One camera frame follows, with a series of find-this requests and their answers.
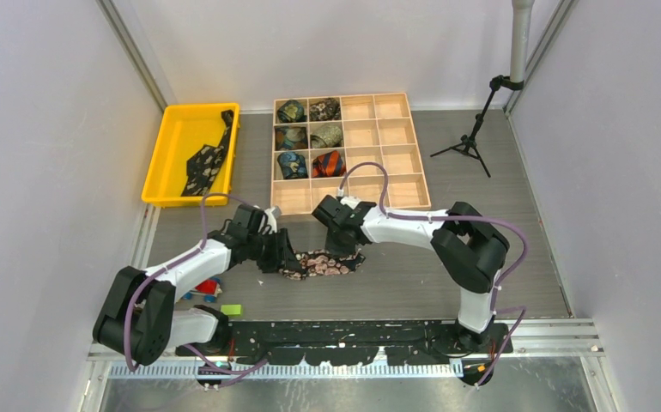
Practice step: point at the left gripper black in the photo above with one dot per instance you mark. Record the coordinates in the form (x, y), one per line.
(282, 256)

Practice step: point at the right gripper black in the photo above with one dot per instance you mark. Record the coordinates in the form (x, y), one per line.
(331, 247)

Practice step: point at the pink floral black tie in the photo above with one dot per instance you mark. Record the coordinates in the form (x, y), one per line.
(320, 263)

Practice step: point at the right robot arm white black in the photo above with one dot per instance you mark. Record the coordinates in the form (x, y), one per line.
(470, 248)

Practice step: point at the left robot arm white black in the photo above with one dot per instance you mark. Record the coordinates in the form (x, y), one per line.
(139, 319)

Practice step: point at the orange navy striped rolled tie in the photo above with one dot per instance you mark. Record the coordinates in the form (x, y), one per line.
(328, 165)

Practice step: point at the red toy truck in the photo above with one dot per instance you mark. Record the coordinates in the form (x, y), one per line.
(208, 290)

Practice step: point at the green block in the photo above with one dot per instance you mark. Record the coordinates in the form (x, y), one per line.
(232, 310)

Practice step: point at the blue paisley rolled tie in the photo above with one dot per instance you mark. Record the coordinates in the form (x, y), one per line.
(292, 165)

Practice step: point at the black patterned tie in bin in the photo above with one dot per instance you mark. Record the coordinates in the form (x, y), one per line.
(203, 167)

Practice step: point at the wooden compartment tray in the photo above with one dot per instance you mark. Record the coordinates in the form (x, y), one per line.
(380, 149)

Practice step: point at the olive paisley rolled tie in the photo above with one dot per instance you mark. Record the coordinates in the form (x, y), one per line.
(328, 135)

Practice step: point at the teal brown rolled tie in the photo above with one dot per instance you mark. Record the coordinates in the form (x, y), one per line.
(290, 138)

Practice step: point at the dark brown floral rolled tie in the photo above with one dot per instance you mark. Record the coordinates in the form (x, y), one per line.
(327, 109)

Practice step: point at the dark green rolled tie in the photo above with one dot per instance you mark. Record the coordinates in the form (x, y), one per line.
(291, 111)

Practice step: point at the yellow plastic bin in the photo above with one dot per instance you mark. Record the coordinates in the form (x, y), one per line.
(184, 130)

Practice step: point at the black mini tripod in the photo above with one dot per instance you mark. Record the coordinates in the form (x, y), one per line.
(467, 145)

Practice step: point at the grey vertical pole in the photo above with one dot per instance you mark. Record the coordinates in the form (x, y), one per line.
(521, 23)

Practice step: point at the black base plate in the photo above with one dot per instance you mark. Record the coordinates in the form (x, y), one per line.
(347, 343)

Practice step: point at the aluminium rail frame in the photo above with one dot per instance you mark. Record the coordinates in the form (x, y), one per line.
(530, 339)

